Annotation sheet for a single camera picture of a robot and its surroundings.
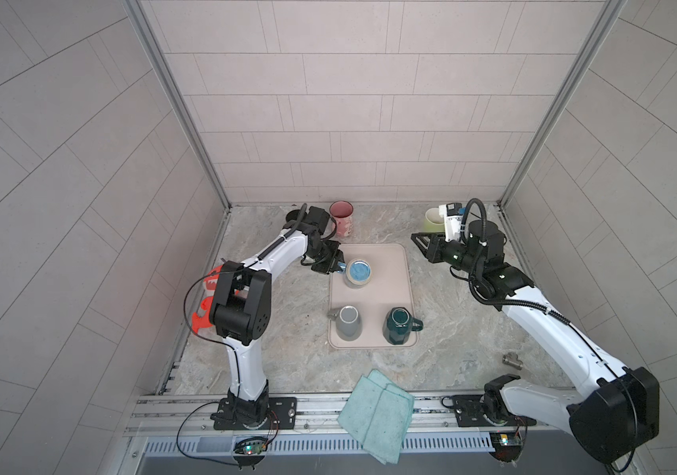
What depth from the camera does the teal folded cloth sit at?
26.4 inches

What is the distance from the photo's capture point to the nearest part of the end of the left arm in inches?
31.1

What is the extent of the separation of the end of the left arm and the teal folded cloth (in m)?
0.30
